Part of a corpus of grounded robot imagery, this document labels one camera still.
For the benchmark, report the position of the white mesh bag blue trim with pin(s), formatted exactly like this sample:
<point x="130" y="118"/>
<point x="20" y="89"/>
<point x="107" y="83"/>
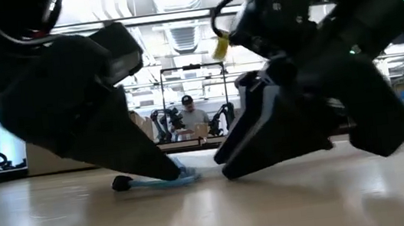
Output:
<point x="190" y="174"/>

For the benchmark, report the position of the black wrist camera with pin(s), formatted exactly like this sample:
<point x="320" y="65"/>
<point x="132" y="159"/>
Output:
<point x="119" y="50"/>
<point x="272" y="23"/>

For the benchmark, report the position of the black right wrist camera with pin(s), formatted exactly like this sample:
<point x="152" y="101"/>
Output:
<point x="272" y="23"/>

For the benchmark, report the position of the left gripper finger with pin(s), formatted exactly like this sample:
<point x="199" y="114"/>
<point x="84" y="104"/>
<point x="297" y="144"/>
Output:
<point x="90" y="115"/>

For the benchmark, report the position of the background cardboard box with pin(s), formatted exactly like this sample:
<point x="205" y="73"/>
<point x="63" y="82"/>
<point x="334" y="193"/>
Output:
<point x="143" y="126"/>

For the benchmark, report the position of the person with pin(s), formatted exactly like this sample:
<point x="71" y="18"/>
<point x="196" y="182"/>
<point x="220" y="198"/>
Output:
<point x="194" y="119"/>

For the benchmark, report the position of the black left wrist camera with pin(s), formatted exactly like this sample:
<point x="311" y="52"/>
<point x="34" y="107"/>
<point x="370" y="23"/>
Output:
<point x="119" y="50"/>

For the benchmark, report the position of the linear ceiling light strip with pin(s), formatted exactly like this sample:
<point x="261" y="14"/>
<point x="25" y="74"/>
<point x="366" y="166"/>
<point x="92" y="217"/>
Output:
<point x="174" y="16"/>

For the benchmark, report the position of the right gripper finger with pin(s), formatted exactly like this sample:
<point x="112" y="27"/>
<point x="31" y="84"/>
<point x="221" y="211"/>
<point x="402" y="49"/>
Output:
<point x="380" y="114"/>
<point x="243" y="123"/>

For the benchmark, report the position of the black background robot arm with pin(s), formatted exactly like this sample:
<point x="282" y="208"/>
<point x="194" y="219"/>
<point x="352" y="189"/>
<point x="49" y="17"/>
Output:
<point x="222" y="118"/>
<point x="166" y="125"/>

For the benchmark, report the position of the ribbed ventilation duct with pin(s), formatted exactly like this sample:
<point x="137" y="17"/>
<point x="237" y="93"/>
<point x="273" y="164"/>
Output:
<point x="185" y="38"/>

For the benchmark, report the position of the black background station frame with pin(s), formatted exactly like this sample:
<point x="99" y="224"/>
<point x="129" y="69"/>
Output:
<point x="191" y="67"/>

